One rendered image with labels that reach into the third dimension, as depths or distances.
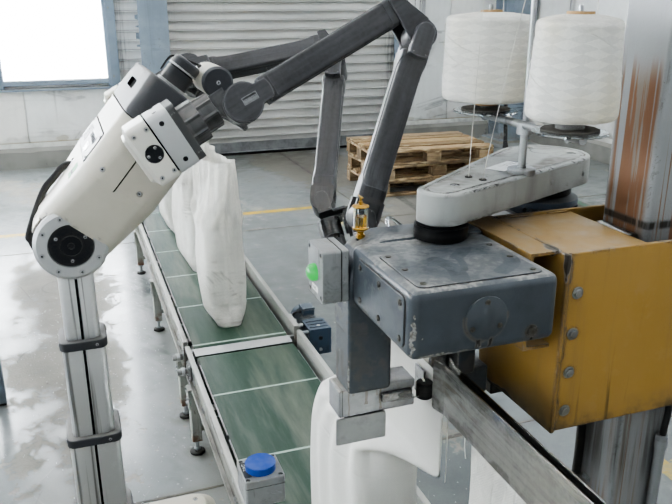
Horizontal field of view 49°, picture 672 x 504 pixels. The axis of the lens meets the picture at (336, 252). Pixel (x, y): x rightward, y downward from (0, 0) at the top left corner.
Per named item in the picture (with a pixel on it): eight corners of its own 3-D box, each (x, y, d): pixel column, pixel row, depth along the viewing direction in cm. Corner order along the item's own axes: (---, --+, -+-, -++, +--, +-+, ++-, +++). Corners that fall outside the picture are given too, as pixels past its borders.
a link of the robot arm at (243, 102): (395, -11, 155) (409, -25, 145) (428, 46, 158) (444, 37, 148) (212, 100, 150) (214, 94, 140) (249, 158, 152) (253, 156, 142)
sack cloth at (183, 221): (171, 247, 424) (161, 119, 401) (208, 243, 431) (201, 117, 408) (185, 274, 382) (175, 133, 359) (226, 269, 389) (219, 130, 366)
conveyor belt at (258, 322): (140, 224, 500) (139, 211, 497) (199, 219, 512) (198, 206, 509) (196, 369, 302) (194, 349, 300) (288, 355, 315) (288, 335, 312)
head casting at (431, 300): (334, 376, 134) (333, 218, 125) (455, 355, 142) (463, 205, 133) (403, 469, 107) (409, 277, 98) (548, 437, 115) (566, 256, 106)
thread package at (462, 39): (426, 101, 146) (429, 9, 140) (500, 97, 151) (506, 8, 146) (468, 112, 131) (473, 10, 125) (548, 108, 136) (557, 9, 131)
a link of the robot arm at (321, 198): (316, 206, 188) (312, 193, 180) (359, 193, 188) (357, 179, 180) (329, 249, 184) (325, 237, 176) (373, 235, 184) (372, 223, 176)
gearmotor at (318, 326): (280, 330, 342) (279, 300, 338) (311, 325, 347) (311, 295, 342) (299, 357, 315) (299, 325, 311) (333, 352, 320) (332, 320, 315)
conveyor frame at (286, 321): (134, 226, 499) (132, 206, 494) (205, 219, 514) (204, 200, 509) (187, 379, 297) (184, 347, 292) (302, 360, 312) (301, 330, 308)
